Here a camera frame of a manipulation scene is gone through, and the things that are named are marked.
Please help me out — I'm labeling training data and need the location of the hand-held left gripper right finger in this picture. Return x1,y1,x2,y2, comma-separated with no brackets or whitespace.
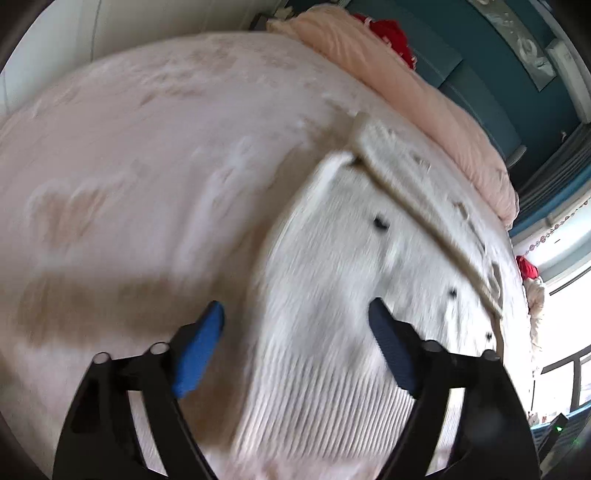
368,298,541,480

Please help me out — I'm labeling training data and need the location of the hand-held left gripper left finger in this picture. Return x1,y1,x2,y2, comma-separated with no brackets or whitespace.
53,301,225,480

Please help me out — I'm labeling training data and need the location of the cream knit sweater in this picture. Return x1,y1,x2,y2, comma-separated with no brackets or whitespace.
228,113,509,480

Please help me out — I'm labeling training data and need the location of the black window railing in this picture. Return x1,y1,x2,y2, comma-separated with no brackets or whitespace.
540,348,591,416

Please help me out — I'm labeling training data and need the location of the red cloth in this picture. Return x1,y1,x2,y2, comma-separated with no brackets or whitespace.
516,255,542,282

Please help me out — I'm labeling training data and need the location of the pink floral bedspread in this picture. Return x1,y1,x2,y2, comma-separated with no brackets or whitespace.
0,32,532,480

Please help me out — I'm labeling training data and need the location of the grey pleated curtain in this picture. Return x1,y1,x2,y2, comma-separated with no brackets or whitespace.
512,124,591,220

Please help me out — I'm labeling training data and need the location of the pink duvet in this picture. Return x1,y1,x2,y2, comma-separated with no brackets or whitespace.
268,7,520,229

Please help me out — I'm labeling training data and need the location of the teal headboard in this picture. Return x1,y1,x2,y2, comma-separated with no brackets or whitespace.
346,0,529,185

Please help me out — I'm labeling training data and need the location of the red pillow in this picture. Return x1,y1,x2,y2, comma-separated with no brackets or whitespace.
353,13,417,70

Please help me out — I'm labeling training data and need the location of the white wardrobe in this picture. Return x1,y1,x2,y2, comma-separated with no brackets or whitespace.
0,0,259,116

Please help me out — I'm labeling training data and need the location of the pink bead string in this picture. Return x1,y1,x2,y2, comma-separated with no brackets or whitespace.
526,207,591,256

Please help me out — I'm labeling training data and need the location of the white wall unit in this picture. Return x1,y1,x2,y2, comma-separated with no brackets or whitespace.
545,39,583,115

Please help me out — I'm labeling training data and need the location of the grey wall picture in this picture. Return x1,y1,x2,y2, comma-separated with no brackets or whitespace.
471,0,556,92

